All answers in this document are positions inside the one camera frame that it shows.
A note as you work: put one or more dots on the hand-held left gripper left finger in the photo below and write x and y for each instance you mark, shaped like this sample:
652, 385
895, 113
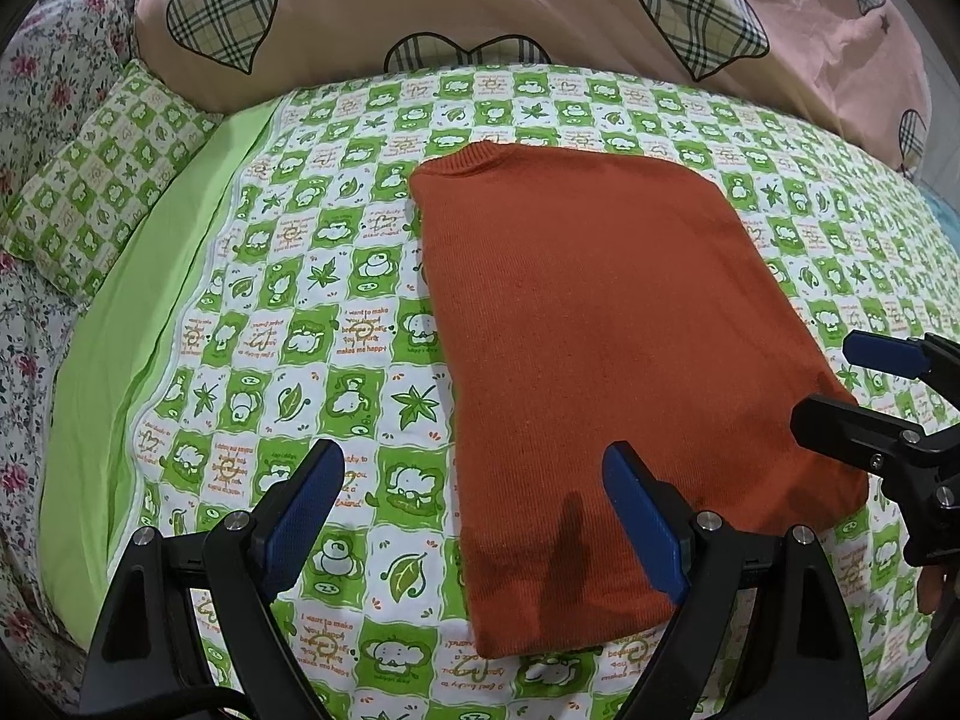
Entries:
307, 510

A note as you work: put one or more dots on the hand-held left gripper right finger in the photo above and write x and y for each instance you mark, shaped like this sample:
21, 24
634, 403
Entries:
645, 517

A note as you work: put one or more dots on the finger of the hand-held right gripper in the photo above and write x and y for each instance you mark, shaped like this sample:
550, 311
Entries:
847, 424
885, 352

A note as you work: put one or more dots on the orange knit sweater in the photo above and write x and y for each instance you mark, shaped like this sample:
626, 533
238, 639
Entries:
600, 315

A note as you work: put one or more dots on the person's right hand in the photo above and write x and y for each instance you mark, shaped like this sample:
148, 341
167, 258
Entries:
930, 589

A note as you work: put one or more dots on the green checkered bed sheet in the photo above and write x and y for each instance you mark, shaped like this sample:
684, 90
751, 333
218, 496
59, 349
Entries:
360, 277

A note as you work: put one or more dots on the green checkered pillow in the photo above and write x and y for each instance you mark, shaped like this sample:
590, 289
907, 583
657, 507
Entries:
112, 165

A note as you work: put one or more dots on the floral blanket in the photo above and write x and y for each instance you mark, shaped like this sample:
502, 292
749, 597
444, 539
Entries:
45, 75

